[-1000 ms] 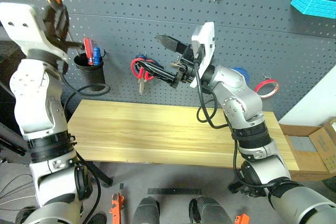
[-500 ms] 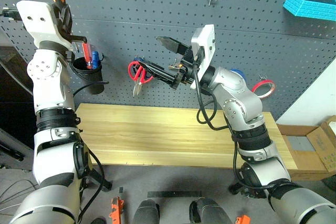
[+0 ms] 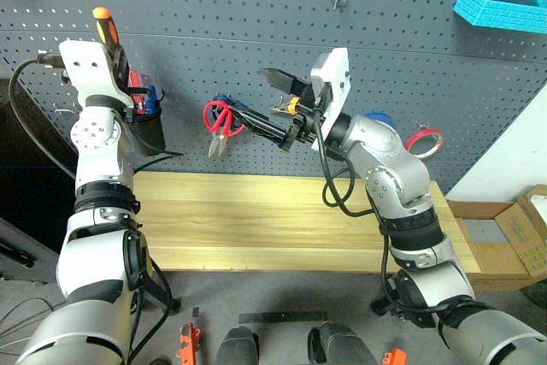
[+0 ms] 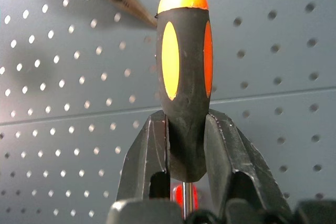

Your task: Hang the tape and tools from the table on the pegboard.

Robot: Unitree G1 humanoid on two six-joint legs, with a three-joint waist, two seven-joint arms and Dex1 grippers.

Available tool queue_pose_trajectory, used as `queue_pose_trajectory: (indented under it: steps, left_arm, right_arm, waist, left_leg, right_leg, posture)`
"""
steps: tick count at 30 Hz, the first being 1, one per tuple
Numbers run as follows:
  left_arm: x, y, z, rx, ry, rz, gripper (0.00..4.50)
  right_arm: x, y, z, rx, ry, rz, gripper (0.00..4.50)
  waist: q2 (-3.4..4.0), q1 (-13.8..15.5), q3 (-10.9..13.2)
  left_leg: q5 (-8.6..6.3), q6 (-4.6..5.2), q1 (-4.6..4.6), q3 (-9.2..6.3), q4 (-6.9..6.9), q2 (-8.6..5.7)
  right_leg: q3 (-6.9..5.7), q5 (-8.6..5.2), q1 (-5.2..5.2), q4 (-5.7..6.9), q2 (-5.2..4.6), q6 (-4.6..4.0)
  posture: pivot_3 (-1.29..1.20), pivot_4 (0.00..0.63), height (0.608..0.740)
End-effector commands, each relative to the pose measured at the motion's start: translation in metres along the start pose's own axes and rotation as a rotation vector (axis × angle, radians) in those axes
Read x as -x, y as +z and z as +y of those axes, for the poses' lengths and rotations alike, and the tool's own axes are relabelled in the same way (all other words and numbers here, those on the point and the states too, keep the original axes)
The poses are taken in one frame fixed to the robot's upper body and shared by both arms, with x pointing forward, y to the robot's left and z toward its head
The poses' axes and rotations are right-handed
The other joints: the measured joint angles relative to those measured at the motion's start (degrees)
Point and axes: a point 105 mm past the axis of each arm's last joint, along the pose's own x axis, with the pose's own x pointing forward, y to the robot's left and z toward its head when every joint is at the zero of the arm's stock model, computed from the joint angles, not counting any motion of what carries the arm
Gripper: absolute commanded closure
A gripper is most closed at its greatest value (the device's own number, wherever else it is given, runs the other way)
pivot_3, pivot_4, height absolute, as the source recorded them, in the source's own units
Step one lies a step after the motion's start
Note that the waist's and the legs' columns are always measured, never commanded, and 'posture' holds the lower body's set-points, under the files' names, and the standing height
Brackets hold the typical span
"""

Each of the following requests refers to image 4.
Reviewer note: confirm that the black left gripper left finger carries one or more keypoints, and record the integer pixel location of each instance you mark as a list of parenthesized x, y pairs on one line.
[(141, 155)]

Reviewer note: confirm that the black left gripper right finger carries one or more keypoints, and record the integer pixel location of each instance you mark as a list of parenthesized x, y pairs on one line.
[(231, 155)]

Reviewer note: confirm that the grey metal pegboard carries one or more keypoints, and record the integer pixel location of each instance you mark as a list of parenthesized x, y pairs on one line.
[(262, 64)]

